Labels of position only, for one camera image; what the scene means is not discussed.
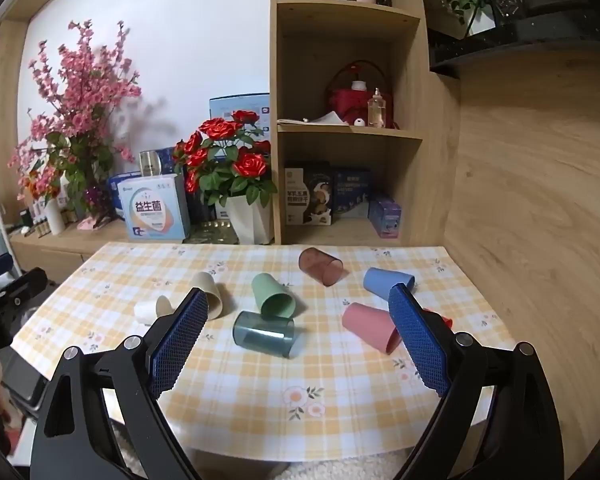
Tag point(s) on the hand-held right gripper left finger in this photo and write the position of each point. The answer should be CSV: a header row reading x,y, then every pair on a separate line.
x,y
177,340

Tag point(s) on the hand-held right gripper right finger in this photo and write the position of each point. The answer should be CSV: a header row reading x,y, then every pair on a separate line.
x,y
417,337

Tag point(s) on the red cup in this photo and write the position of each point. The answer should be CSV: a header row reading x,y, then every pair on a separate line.
x,y
446,321

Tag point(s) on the white cup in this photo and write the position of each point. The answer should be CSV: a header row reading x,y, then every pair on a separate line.
x,y
147,311

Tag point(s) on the pink cup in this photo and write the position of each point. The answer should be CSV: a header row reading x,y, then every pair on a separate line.
x,y
367,324

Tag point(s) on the beige cup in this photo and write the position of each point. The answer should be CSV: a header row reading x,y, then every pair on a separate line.
x,y
211,292

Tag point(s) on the blue cup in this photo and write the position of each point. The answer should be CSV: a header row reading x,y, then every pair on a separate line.
x,y
385,281

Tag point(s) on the teal transparent cup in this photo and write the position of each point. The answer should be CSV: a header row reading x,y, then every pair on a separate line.
x,y
262,332

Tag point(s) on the green cup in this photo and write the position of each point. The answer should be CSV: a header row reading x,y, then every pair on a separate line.
x,y
272,297

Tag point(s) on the brown transparent cup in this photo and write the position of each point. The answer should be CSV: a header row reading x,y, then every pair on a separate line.
x,y
321,266

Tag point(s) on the row of small brown bottles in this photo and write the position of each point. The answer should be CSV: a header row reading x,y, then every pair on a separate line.
x,y
37,227

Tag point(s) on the low wooden cabinet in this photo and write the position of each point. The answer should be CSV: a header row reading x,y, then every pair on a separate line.
x,y
55,252

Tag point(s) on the black flat tray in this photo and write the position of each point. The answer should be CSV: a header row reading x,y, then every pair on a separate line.
x,y
17,375

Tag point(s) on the yellow plaid tablecloth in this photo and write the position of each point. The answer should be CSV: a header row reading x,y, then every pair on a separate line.
x,y
260,390

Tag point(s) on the gold tray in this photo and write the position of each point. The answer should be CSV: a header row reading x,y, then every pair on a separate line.
x,y
212,232

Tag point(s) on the purple box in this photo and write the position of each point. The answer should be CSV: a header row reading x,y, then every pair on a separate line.
x,y
385,216

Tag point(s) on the white and blue carton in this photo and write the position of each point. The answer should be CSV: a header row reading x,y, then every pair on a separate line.
x,y
152,210

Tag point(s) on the white faceted vase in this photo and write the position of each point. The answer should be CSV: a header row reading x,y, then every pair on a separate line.
x,y
250,217

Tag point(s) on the dark blue box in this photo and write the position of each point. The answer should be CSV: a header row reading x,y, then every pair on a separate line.
x,y
351,192

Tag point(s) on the pink blossom bouquet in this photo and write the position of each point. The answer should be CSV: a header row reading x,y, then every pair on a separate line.
x,y
77,110

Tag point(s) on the metal tumbler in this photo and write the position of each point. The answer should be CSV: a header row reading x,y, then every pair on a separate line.
x,y
150,164

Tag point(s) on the dark cookie box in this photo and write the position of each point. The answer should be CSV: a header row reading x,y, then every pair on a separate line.
x,y
307,195

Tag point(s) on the red rose bouquet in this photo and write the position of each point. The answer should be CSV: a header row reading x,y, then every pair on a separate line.
x,y
230,157

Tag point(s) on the clear perfume bottle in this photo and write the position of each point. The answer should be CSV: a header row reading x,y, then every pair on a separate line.
x,y
377,110

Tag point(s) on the stack of papers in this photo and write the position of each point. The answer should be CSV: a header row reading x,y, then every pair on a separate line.
x,y
312,120

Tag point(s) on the large light blue box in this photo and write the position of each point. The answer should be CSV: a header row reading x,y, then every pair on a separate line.
x,y
235,105

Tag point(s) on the black speckled counter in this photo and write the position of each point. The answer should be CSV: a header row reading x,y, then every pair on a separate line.
x,y
520,35

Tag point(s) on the wooden shelf unit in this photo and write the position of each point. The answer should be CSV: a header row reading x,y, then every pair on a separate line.
x,y
350,15

